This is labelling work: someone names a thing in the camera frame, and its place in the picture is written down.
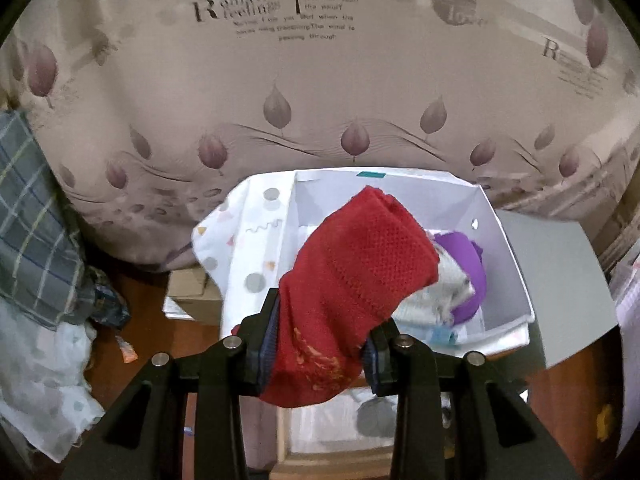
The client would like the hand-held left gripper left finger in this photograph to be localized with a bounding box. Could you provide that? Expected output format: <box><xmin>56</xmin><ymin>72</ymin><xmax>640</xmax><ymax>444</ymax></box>
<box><xmin>60</xmin><ymin>287</ymin><xmax>283</xmax><ymax>480</ymax></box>

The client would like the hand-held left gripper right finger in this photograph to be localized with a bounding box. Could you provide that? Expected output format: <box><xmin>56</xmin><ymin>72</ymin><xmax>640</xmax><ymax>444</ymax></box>
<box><xmin>361</xmin><ymin>319</ymin><xmax>581</xmax><ymax>480</ymax></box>

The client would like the red knit underwear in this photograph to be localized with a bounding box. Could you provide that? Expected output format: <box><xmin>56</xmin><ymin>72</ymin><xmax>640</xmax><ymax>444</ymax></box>
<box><xmin>257</xmin><ymin>186</ymin><xmax>441</xmax><ymax>407</ymax></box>

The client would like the white cardboard drawer box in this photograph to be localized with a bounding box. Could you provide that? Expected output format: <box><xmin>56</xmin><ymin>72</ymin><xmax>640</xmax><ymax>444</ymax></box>
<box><xmin>280</xmin><ymin>169</ymin><xmax>536</xmax><ymax>361</ymax></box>

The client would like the grey patterned underwear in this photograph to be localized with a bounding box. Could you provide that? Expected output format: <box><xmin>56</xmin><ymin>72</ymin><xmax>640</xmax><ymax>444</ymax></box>
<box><xmin>392</xmin><ymin>252</ymin><xmax>478</xmax><ymax>326</ymax></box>

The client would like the purple underwear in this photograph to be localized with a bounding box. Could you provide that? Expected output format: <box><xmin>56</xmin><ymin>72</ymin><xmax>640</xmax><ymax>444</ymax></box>
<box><xmin>432</xmin><ymin>231</ymin><xmax>488</xmax><ymax>326</ymax></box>

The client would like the small cardboard box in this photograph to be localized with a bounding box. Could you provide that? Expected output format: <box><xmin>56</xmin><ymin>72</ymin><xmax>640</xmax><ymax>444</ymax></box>
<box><xmin>166</xmin><ymin>269</ymin><xmax>224</xmax><ymax>321</ymax></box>

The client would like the white cloth with coloured shapes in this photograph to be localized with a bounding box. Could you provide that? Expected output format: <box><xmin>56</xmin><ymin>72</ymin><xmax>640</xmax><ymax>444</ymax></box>
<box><xmin>192</xmin><ymin>172</ymin><xmax>398</xmax><ymax>456</ymax></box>

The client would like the orange snack wrapper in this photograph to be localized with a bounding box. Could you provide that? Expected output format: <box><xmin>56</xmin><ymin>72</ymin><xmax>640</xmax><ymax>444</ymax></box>
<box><xmin>116</xmin><ymin>336</ymin><xmax>139</xmax><ymax>364</ymax></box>

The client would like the dark printed packet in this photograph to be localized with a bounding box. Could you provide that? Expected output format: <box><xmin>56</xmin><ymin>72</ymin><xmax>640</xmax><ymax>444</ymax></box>
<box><xmin>82</xmin><ymin>265</ymin><xmax>132</xmax><ymax>331</ymax></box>

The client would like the white sheer patterned cloth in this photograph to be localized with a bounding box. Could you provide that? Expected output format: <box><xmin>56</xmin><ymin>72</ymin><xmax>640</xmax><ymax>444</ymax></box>
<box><xmin>0</xmin><ymin>300</ymin><xmax>106</xmax><ymax>463</ymax></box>

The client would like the grey plaid cloth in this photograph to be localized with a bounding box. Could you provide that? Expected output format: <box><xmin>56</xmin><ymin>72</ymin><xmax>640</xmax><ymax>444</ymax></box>
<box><xmin>0</xmin><ymin>107</ymin><xmax>101</xmax><ymax>331</ymax></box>

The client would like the beige leaf-print curtain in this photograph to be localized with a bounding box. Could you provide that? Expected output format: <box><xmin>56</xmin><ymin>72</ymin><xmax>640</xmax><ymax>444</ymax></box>
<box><xmin>0</xmin><ymin>0</ymin><xmax>640</xmax><ymax>273</ymax></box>

